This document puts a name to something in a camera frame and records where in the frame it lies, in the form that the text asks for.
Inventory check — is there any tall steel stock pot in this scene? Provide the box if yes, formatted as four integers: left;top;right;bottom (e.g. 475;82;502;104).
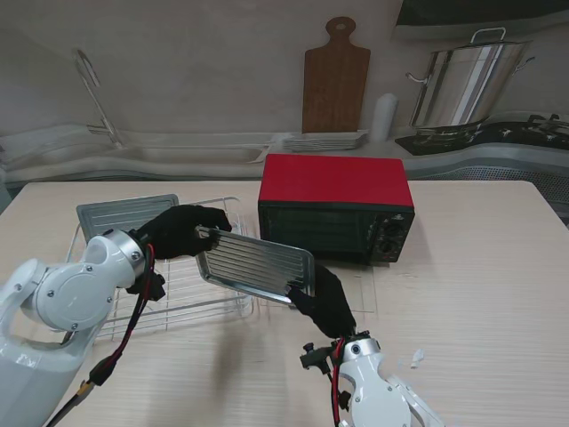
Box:
405;27;537;130

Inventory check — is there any white paper towel roll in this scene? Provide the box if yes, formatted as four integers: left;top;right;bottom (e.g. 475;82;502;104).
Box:
371;93;398;143

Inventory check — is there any stack of white plates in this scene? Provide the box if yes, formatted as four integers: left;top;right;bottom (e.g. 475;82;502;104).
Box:
282;130;371;152

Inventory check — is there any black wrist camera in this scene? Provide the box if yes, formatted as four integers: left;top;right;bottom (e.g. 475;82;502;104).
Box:
301;341;334;370
126;270;166;302

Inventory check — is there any red black right arm cable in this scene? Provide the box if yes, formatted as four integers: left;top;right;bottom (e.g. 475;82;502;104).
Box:
326;337;352;423

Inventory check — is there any red black toaster oven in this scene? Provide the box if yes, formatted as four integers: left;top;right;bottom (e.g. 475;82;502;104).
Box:
257;154;417;267

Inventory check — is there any black gas stove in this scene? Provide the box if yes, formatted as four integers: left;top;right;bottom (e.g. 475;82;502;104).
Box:
394;113;569;157

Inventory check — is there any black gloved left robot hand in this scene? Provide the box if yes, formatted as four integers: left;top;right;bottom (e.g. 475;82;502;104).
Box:
132;204;233;262

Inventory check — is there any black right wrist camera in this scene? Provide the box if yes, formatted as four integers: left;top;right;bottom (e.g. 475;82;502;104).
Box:
301;341;334;370

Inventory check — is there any steel kitchen sink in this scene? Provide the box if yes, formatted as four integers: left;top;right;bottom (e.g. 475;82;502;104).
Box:
44;144;268;165

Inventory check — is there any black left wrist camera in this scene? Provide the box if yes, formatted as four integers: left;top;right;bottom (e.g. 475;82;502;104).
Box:
126;270;166;302

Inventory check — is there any chrome kitchen faucet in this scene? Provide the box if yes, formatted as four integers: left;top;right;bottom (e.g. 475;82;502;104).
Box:
73;48;125;149

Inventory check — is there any white wire dish rack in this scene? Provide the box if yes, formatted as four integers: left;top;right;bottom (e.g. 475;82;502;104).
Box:
64;197;260;343

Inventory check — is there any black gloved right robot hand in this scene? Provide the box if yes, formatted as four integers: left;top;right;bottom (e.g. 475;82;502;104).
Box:
288;265;357;339

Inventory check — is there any dark range hood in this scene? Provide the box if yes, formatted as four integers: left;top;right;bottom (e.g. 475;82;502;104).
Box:
390;0;569;44

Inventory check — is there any red black arm cable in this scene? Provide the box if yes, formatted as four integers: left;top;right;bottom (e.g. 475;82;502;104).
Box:
44;242;156;427
326;337;352;423

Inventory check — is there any brown wooden cutting board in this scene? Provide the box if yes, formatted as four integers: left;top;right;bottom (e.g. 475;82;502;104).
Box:
301;16;373;134

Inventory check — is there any red black left arm cable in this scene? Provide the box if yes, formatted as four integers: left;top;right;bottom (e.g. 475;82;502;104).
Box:
44;242;156;427

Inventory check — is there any ribbed metal baking tray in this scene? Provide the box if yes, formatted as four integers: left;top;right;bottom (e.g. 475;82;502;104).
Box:
194;225;317;308
76;192;181;239

